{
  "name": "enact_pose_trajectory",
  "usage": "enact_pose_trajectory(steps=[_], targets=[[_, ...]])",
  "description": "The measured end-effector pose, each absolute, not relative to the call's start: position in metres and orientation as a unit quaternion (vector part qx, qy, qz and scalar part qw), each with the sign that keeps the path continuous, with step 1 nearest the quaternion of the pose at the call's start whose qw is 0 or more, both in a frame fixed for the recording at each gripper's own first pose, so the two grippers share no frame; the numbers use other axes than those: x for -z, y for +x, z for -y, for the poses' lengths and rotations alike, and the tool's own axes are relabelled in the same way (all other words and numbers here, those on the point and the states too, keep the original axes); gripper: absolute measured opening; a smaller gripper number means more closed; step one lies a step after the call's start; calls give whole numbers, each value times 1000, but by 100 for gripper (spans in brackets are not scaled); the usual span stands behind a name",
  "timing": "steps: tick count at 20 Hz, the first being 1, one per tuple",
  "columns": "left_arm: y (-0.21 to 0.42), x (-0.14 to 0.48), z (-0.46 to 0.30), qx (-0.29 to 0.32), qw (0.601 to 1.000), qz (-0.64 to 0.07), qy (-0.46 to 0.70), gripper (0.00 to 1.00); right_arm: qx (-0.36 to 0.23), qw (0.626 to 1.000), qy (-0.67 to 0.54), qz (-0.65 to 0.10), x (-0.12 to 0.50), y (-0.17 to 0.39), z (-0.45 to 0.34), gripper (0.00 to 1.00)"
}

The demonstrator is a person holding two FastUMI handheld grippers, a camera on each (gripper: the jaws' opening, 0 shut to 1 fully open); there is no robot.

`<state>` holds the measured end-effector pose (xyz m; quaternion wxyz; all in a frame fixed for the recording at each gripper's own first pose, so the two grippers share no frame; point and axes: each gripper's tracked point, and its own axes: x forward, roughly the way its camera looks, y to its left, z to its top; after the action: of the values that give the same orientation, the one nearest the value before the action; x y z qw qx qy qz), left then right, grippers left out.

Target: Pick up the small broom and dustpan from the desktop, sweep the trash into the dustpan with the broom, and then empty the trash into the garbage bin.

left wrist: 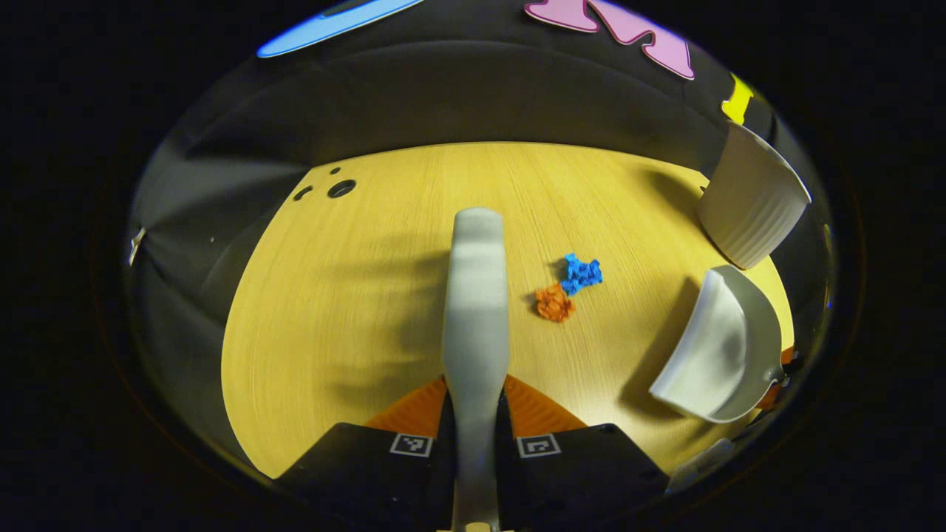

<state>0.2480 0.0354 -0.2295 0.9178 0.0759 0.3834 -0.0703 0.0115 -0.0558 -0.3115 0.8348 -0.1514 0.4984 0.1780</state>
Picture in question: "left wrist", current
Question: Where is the orange paper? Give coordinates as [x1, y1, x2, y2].
[534, 284, 576, 323]

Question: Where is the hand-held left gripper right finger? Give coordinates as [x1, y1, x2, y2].
[500, 373, 670, 529]

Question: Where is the white dustpan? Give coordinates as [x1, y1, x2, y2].
[649, 265, 784, 424]

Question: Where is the black backdrop cloth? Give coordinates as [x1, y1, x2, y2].
[126, 0, 836, 459]

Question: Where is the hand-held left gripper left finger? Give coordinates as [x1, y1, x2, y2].
[270, 375, 453, 529]

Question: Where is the blue paper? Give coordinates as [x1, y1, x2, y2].
[559, 253, 603, 296]

